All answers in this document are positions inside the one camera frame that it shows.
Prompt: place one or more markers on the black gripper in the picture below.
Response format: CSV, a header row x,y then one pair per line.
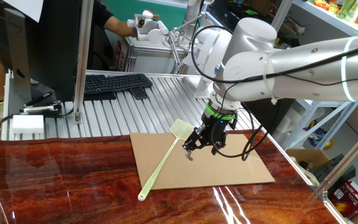
x,y
216,130

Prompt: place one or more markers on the pale green plastic flyswatter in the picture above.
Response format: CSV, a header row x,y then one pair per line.
x,y
157,171

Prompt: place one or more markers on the white haptic control device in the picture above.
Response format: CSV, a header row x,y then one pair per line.
x,y
154,34

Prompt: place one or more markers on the person forearm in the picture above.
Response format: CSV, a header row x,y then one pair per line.
x,y
118,26

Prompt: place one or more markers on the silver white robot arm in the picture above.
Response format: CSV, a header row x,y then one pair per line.
x,y
207,46
306,71

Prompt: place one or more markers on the brown cardboard sheet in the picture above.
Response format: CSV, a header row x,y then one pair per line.
x,y
213,171

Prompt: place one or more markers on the black cabinet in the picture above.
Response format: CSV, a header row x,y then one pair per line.
x,y
273,115

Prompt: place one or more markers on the black smartphone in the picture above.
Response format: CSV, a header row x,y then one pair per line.
x,y
139,93

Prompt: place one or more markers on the white foam block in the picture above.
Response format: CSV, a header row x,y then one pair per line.
x,y
287,124

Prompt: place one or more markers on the silver aluminium case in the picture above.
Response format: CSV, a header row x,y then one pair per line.
x,y
154,62

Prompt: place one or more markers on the open brown cardboard box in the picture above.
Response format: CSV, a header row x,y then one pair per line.
x,y
309,155

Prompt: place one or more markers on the black computer keyboard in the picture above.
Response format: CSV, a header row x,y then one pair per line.
x,y
117,83

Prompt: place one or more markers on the yellow ball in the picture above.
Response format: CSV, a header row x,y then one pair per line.
x,y
328,145

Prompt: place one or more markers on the black plastic case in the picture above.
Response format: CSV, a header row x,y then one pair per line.
x,y
331,168

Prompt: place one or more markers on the glossy red woodgrain mat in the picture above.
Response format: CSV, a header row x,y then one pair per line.
x,y
73,186

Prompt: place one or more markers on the red printed box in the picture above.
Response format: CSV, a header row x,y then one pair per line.
x,y
350,202

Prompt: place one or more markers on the white black marker pen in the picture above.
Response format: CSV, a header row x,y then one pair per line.
x,y
39,109

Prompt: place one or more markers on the white metal shelf rack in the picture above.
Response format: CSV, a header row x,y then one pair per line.
x,y
322,18

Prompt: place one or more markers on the white power adapter box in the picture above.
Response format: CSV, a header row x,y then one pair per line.
x,y
28,124

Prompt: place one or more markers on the black computer monitor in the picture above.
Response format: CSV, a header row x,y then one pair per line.
x,y
54,46

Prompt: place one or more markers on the red yellow toy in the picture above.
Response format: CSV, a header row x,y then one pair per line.
x,y
325,4

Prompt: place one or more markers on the green plastic bottle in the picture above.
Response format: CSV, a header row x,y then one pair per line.
x,y
345,9

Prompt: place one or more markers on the pale green bottle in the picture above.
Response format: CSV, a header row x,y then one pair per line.
x,y
357,11

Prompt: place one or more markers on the white paper sheet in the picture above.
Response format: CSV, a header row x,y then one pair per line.
x,y
26,7

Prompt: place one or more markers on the aluminium frame post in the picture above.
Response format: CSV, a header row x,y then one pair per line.
x,y
346,161
281,15
82,62

